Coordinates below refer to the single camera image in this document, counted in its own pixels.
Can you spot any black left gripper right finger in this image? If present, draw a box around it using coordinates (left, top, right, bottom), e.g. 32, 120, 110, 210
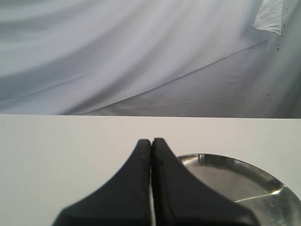
151, 138, 260, 226

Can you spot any round stainless steel plate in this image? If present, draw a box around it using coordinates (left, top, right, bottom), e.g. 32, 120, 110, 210
178, 154, 301, 226

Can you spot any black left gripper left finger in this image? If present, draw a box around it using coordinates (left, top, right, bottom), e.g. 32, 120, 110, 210
53, 139, 151, 226

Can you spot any grey backdrop cloth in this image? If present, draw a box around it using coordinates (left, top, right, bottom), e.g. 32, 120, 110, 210
0, 0, 301, 118

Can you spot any white crumpled paper sheet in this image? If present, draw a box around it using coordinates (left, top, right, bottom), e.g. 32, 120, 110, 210
252, 0, 283, 35

